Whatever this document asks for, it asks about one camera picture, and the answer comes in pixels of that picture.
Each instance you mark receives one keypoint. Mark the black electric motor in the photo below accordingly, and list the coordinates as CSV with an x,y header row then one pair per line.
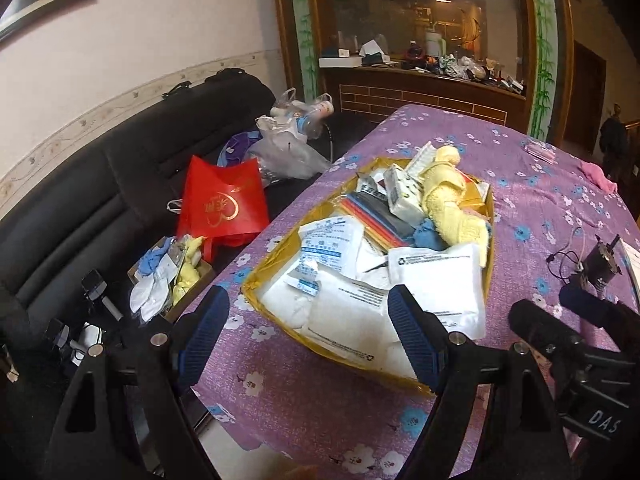
x,y
600,265

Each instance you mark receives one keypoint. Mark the purple floral tablecloth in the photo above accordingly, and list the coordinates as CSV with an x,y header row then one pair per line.
x,y
262,384

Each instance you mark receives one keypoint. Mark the person in dark clothes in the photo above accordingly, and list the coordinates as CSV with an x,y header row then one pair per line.
x,y
613,144

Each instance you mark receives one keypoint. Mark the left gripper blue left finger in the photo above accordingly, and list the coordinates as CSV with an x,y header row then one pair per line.
x,y
94,437

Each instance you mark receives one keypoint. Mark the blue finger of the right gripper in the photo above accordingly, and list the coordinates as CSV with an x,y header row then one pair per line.
x,y
618,321
560,345

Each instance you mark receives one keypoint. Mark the pink packet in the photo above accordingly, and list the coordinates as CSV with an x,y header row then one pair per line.
x,y
540,151

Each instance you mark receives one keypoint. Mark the cardboard box of cloths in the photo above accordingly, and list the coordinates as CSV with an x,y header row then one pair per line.
x,y
168,277

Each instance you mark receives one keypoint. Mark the blue knitted cloth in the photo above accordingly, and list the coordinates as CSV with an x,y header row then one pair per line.
x,y
426,236

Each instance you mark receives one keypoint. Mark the red gift bag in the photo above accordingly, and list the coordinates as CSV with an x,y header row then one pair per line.
x,y
222,206

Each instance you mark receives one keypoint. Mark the lemon print tissue pack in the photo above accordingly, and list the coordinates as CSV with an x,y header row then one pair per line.
x,y
403,196

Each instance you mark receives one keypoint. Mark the pink towel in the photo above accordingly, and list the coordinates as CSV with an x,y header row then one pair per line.
x,y
595,175

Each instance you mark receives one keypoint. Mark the yellow knotted towel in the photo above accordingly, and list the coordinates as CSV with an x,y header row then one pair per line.
x,y
452,201

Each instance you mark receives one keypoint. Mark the black leather sofa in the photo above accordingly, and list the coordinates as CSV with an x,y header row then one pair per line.
x,y
109,199

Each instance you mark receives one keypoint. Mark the white notepad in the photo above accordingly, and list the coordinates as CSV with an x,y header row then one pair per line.
x,y
632,263

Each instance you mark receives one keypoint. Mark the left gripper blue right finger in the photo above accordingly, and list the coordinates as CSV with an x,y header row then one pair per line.
x,y
522,437

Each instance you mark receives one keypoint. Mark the white packet red text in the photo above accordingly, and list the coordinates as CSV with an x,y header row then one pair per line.
x,y
447,284

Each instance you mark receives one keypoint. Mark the white foam box yellow tape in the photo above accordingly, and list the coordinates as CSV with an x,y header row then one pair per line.
x,y
347,321

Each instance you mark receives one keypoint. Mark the wooden brick counter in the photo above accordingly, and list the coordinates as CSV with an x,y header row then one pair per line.
x,y
376,92

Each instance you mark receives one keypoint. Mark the coloured cloth stack packet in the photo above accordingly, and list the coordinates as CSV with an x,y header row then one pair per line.
x,y
380,225

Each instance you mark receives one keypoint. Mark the white printed packet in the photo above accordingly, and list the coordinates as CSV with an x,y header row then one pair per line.
x,y
332,242

